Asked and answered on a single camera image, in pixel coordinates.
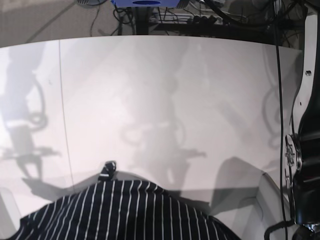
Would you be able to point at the blue box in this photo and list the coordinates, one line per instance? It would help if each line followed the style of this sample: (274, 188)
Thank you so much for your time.
(145, 3)

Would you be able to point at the navy white striped t-shirt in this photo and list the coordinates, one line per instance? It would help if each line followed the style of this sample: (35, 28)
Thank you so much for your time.
(116, 209)

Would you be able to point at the grey monitor edge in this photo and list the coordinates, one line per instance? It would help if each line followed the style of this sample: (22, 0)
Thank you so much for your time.
(271, 197)

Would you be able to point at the black power strip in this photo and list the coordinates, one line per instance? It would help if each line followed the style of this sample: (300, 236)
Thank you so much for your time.
(170, 18)

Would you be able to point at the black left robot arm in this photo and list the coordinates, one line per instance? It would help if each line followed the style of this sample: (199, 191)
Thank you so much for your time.
(302, 146)

